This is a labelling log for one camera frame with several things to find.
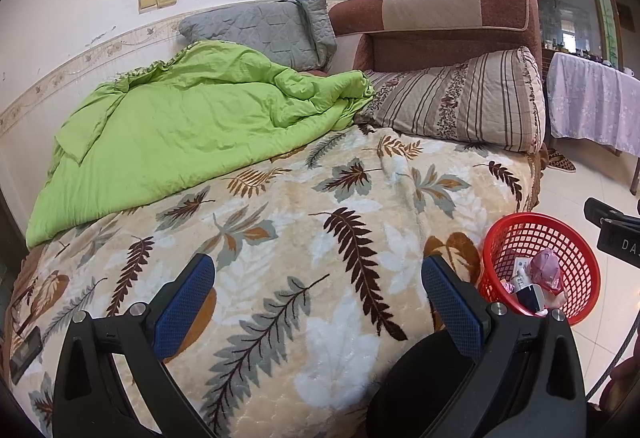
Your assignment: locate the dark blue small box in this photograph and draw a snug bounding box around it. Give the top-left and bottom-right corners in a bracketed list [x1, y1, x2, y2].
[515, 284, 547, 315]

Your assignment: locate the yellow wall switch plate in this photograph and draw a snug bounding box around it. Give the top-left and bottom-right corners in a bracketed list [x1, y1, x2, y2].
[138, 0, 178, 15]

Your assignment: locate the striped floral pillow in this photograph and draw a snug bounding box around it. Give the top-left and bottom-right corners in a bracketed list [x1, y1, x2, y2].
[355, 46, 547, 154]

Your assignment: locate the green quilt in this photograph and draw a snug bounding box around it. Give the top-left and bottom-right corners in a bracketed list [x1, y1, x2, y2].
[26, 40, 376, 249]

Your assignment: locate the grey quilted pillow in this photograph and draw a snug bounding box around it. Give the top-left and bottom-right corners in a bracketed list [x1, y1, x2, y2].
[178, 0, 338, 73]

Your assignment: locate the table with lilac cloth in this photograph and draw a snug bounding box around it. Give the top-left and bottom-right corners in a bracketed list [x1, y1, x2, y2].
[546, 52, 640, 196]

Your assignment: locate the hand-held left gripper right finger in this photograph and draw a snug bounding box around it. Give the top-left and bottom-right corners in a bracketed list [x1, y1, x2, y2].
[421, 254, 587, 438]

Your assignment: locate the black rectangular device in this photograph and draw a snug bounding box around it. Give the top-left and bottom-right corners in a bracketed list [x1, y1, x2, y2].
[9, 325, 43, 385]

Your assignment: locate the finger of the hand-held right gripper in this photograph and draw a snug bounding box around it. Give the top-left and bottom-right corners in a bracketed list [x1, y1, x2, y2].
[584, 198, 640, 226]

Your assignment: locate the leaf print blanket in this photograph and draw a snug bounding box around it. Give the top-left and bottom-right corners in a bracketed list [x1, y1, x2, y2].
[0, 125, 543, 438]

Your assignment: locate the red plastic mesh basket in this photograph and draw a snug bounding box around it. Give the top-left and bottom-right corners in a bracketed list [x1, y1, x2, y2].
[477, 213, 602, 326]

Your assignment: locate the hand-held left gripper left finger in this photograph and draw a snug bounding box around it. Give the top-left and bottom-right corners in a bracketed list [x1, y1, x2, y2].
[52, 253, 217, 438]

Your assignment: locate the pink purple plastic bag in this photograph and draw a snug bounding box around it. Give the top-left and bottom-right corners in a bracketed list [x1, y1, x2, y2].
[530, 248, 564, 295]

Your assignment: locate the white printed cardboard box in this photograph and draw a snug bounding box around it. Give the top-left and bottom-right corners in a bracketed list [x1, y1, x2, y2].
[510, 258, 534, 290]

